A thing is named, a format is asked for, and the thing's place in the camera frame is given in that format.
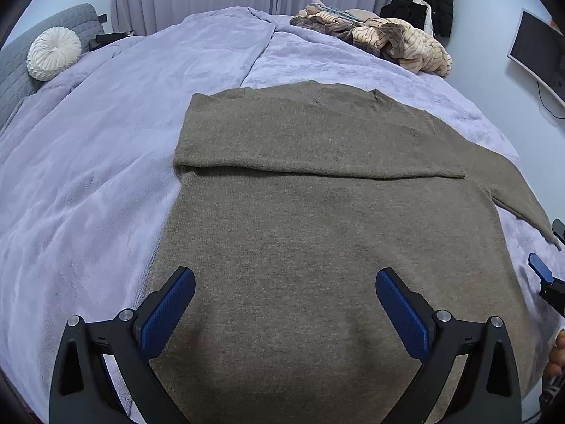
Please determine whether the black bedside device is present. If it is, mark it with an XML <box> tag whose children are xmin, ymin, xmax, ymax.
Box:
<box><xmin>89</xmin><ymin>31</ymin><xmax>134</xmax><ymax>51</ymax></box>

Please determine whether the round white pleated cushion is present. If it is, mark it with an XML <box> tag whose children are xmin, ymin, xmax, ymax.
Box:
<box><xmin>26</xmin><ymin>26</ymin><xmax>83</xmax><ymax>82</ymax></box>

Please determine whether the olive brown knit sweater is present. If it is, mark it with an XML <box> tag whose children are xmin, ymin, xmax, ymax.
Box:
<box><xmin>148</xmin><ymin>80</ymin><xmax>562</xmax><ymax>424</ymax></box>

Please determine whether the brown fuzzy garment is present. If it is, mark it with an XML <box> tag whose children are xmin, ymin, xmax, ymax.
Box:
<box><xmin>290</xmin><ymin>4</ymin><xmax>411</xmax><ymax>60</ymax></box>

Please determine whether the striped beige fuzzy garment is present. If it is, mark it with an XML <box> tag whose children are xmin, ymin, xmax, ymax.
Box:
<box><xmin>307</xmin><ymin>11</ymin><xmax>453</xmax><ymax>78</ymax></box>

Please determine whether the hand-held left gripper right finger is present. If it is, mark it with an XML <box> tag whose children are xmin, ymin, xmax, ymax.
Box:
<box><xmin>375</xmin><ymin>267</ymin><xmax>522</xmax><ymax>424</ymax></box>

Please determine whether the black monitor cable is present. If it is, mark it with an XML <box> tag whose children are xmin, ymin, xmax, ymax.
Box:
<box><xmin>536</xmin><ymin>80</ymin><xmax>565</xmax><ymax>120</ymax></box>

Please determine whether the person's right hand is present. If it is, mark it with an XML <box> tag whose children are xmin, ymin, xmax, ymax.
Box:
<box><xmin>547</xmin><ymin>328</ymin><xmax>565</xmax><ymax>378</ymax></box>

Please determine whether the beige pillow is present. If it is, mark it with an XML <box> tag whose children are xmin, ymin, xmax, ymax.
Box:
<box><xmin>342</xmin><ymin>8</ymin><xmax>382</xmax><ymax>24</ymax></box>

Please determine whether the grey quilted headboard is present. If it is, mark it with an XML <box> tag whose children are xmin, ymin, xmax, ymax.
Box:
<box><xmin>0</xmin><ymin>4</ymin><xmax>106</xmax><ymax>133</ymax></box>

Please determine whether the lavender fleece blanket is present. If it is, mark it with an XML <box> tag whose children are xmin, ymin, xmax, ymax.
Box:
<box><xmin>0</xmin><ymin>6</ymin><xmax>565</xmax><ymax>424</ymax></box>

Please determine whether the curved white-framed monitor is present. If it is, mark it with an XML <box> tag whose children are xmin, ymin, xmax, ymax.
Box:
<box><xmin>507</xmin><ymin>9</ymin><xmax>565</xmax><ymax>107</ymax></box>

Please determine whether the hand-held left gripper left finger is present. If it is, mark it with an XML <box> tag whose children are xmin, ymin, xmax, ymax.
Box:
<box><xmin>49</xmin><ymin>267</ymin><xmax>196</xmax><ymax>424</ymax></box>

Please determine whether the black puffer jacket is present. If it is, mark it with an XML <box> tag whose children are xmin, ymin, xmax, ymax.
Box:
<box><xmin>380</xmin><ymin>0</ymin><xmax>454</xmax><ymax>39</ymax></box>

